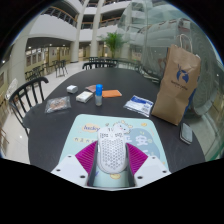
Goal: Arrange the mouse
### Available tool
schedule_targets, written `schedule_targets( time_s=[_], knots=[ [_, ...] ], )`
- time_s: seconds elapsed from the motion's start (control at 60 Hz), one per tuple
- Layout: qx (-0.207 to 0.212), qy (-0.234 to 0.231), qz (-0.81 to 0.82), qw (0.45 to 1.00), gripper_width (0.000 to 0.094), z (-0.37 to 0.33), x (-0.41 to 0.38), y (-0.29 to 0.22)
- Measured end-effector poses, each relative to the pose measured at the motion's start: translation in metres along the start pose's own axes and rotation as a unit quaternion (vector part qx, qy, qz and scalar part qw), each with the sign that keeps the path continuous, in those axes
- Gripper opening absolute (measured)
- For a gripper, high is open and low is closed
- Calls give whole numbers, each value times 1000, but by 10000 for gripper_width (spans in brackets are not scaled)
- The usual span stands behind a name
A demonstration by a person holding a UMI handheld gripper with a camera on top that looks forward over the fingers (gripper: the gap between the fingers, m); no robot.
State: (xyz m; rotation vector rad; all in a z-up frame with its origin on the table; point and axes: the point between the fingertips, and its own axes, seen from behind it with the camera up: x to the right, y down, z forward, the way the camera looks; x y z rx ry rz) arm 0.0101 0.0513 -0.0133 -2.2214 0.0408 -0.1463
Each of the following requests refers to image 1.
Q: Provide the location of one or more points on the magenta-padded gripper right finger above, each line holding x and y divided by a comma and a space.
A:
151, 169

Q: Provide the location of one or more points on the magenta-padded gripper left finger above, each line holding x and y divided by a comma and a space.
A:
68, 169

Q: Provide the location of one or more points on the white perforated computer mouse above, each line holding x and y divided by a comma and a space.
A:
111, 150

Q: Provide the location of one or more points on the light green printed mouse pad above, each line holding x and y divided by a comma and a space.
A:
80, 133

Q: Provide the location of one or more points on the small grey flat case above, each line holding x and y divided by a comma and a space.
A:
186, 133

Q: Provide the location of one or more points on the white and blue plastic packet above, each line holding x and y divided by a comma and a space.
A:
138, 105

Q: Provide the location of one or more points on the clear plastic snack bag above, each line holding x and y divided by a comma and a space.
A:
58, 104

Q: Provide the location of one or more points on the small bottle with blue cap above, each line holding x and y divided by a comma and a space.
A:
99, 96

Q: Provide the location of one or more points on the small white box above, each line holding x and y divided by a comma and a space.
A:
72, 89

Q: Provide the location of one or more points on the brown paper bag blue print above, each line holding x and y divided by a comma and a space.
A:
175, 90

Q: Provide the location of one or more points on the black spindle-back chair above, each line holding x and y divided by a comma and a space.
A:
31, 83
98, 64

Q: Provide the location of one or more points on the white lattice chair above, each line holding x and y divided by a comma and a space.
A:
11, 88

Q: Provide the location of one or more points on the group of black chairs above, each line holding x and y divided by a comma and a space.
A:
60, 66

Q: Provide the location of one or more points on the green potted palm plant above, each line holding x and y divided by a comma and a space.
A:
114, 41

